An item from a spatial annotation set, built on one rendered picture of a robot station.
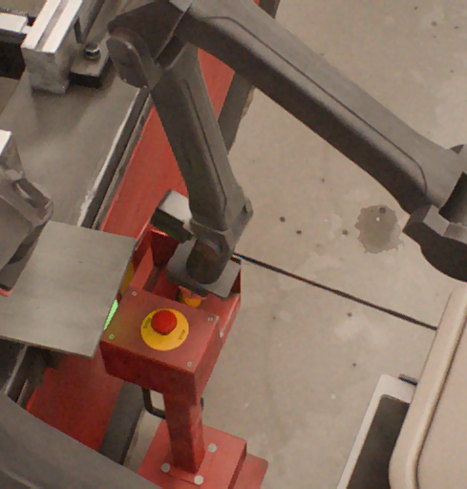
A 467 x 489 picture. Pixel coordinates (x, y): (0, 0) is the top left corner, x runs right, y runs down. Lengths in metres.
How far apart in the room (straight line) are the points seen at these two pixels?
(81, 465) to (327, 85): 0.45
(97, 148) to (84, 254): 0.32
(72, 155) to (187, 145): 0.44
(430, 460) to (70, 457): 0.27
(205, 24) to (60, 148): 0.66
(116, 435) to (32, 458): 1.56
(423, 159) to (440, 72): 2.02
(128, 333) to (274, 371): 0.89
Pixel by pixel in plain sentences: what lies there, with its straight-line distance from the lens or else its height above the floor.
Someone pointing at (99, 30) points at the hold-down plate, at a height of 0.90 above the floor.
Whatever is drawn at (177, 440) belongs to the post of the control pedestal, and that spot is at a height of 0.28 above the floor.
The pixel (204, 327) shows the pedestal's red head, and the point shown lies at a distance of 1.32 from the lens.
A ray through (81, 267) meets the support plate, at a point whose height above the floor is 1.00.
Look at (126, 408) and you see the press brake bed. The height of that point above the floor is 0.05.
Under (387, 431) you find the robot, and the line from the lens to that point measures 0.98.
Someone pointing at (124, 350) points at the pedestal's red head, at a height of 0.77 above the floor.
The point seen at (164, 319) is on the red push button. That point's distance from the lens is 1.30.
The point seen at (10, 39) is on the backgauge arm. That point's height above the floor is 0.84.
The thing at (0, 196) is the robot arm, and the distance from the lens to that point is 0.85.
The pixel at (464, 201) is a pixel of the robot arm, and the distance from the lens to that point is 0.86.
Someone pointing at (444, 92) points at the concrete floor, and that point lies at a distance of 2.80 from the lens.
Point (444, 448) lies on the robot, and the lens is 0.65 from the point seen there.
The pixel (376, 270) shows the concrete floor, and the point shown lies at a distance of 2.34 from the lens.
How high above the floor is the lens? 1.93
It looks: 55 degrees down
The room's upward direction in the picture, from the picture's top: straight up
